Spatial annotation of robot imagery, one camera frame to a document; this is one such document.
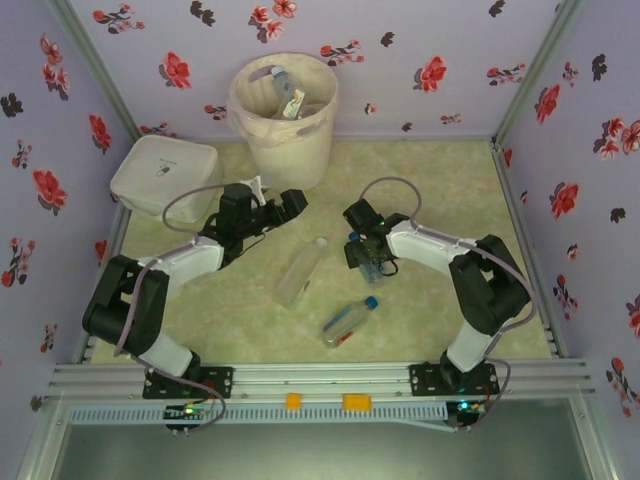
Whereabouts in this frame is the translucent plastic bin liner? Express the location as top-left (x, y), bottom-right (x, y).
top-left (227, 52), bottom-right (342, 151)

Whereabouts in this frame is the white plastic storage box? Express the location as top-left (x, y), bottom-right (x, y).
top-left (109, 135), bottom-right (224, 224)

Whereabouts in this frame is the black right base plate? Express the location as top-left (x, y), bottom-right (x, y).
top-left (408, 361), bottom-right (501, 397)

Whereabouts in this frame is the circuit board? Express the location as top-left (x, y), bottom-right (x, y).
top-left (163, 403), bottom-right (210, 427)
top-left (446, 398), bottom-right (487, 432)

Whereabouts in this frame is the right circuit board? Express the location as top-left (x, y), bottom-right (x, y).
top-left (446, 398), bottom-right (487, 432)

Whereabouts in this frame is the grey right arm cable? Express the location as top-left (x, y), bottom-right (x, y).
top-left (358, 177), bottom-right (539, 434)

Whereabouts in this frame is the clear bottle pale blue label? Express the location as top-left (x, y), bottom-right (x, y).
top-left (269, 66), bottom-right (297, 109)

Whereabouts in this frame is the tall square clear bottle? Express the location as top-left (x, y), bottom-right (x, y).
top-left (276, 236), bottom-right (330, 310)

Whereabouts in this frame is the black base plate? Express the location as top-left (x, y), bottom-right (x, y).
top-left (408, 361), bottom-right (501, 397)
top-left (142, 365), bottom-right (235, 400)

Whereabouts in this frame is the left circuit board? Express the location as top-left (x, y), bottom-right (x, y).
top-left (163, 403), bottom-right (210, 427)

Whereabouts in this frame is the bottle with colourful white label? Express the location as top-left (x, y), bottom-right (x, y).
top-left (280, 88), bottom-right (307, 122)

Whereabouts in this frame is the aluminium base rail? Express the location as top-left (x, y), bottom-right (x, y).
top-left (48, 358), bottom-right (597, 400)

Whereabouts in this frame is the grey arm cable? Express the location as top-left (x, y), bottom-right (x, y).
top-left (358, 177), bottom-right (539, 434)
top-left (113, 182), bottom-right (242, 434)

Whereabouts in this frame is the white slotted cable duct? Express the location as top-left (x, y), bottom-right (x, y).
top-left (66, 402), bottom-right (447, 427)

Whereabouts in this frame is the aluminium frame post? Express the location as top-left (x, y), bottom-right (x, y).
top-left (491, 0), bottom-right (585, 151)
top-left (45, 0), bottom-right (145, 142)

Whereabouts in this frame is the beige waste bin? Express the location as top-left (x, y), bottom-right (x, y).
top-left (229, 52), bottom-right (342, 190)

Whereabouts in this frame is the grey left arm cable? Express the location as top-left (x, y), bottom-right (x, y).
top-left (113, 182), bottom-right (242, 434)

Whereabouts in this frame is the clear bottle blue cap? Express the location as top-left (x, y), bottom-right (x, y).
top-left (322, 294), bottom-right (380, 350)
top-left (348, 230), bottom-right (400, 286)

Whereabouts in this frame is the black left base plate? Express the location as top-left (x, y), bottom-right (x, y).
top-left (142, 365), bottom-right (235, 400)

